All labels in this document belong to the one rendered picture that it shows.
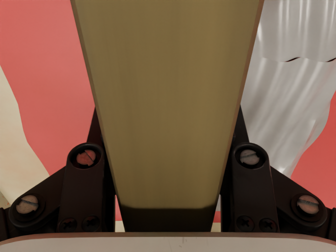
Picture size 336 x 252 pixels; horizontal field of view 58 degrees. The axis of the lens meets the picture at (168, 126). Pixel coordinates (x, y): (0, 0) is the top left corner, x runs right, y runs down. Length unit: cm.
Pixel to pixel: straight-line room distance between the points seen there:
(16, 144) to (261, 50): 18
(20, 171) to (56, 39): 14
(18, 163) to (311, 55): 22
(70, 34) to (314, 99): 15
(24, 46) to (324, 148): 21
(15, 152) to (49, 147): 3
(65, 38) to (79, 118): 6
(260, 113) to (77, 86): 11
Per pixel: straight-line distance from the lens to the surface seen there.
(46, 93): 21
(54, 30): 18
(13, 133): 24
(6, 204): 33
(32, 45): 19
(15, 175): 29
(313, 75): 19
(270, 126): 22
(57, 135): 23
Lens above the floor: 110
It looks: 44 degrees down
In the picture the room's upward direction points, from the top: 180 degrees counter-clockwise
